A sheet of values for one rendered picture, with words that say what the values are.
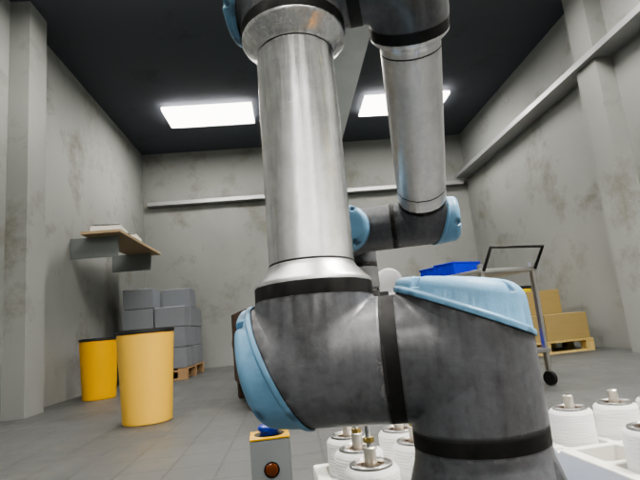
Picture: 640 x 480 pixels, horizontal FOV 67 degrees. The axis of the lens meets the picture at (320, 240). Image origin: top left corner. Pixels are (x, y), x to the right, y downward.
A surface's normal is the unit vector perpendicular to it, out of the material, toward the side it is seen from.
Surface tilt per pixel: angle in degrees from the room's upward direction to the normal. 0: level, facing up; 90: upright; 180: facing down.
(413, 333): 68
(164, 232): 90
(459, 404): 90
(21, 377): 90
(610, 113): 90
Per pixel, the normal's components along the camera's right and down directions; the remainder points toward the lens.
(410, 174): -0.46, 0.67
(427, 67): 0.37, 0.57
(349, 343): -0.18, -0.51
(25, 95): 0.06, -0.18
